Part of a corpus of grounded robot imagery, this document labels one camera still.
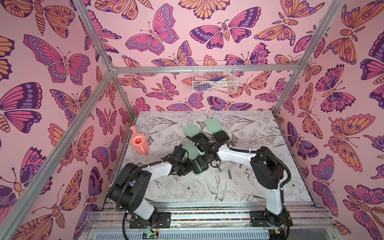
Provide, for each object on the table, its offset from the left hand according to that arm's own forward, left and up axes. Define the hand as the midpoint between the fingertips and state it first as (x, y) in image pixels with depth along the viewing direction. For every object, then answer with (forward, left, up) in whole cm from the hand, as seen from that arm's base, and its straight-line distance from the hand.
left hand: (195, 167), depth 90 cm
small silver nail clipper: (-1, -15, -1) cm, 15 cm away
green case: (+29, +2, -1) cm, 29 cm away
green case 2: (+34, -14, -1) cm, 37 cm away
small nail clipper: (-13, -18, +30) cm, 38 cm away
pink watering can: (+10, +34, +10) cm, 37 cm away
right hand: (+5, -4, 0) cm, 7 cm away
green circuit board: (-33, +22, -4) cm, 40 cm away
